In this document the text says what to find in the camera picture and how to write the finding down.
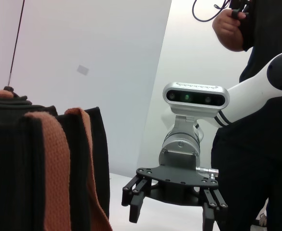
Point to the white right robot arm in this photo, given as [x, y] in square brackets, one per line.
[246, 93]

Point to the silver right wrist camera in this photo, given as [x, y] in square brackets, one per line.
[193, 106]

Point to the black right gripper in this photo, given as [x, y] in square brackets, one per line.
[177, 190]

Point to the person in black clothes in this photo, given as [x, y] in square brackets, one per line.
[251, 168]

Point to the black handheld controller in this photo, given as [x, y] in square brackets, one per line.
[234, 13]

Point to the person's hand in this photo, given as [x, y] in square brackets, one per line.
[227, 24]

